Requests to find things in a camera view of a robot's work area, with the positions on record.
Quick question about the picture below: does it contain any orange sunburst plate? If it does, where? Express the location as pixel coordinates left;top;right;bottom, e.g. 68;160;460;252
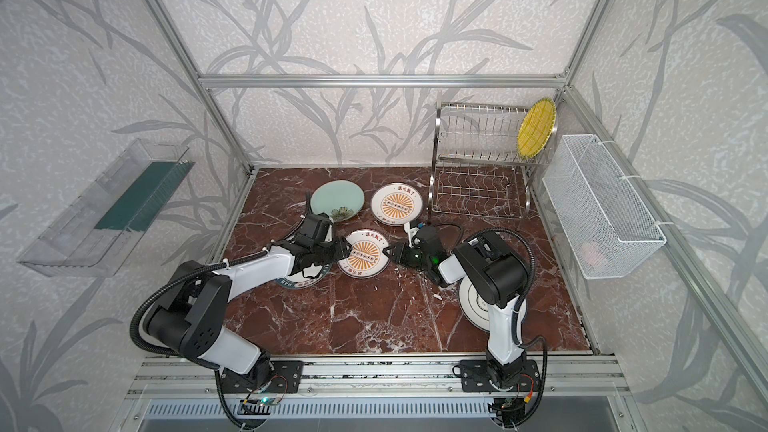
371;183;424;226
338;229;390;279

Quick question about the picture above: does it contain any yellow grid plate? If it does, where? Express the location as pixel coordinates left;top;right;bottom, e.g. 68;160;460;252
517;98;557;159

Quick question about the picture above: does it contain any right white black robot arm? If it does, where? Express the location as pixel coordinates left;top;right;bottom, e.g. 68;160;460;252
383;225;536;367

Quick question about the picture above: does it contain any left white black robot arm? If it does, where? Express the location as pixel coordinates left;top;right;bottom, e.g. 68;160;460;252
129;214;352;387

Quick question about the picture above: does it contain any steel two-tier dish rack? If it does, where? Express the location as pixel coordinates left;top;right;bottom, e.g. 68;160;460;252
427;102;557;220

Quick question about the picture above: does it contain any green rimmed Chinese text plate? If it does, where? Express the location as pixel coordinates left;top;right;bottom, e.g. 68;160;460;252
275;264;332;290

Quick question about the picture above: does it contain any mint green flower plate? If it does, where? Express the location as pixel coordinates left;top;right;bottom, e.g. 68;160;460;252
310;180;365;223

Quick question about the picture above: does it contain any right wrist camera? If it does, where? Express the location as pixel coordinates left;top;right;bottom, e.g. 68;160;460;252
403;220;425;248

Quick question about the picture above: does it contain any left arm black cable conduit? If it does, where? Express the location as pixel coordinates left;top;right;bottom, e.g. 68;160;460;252
129;251;271;356

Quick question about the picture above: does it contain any white wire mesh basket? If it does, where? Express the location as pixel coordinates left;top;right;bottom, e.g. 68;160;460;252
543;134;666;280

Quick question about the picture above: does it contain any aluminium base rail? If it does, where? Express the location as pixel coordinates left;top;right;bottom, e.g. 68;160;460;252
126;352;631;399

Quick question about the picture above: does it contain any clear plastic wall tray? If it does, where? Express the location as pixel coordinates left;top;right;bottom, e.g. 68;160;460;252
17;139;195;278

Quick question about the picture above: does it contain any aluminium cage frame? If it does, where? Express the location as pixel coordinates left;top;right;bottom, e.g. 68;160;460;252
142;0;767;400

